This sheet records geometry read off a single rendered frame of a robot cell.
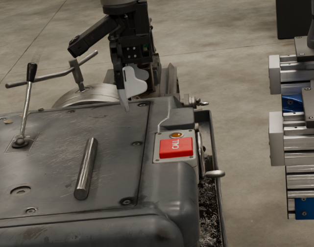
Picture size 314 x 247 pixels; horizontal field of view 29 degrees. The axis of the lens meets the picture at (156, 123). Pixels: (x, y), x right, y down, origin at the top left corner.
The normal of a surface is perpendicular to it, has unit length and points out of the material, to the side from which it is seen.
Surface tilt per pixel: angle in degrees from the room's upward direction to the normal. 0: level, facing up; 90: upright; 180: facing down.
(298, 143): 90
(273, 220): 0
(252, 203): 0
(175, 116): 0
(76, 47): 92
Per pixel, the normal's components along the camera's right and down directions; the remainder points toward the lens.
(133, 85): -0.06, 0.18
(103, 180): -0.12, -0.92
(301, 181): -0.17, 0.39
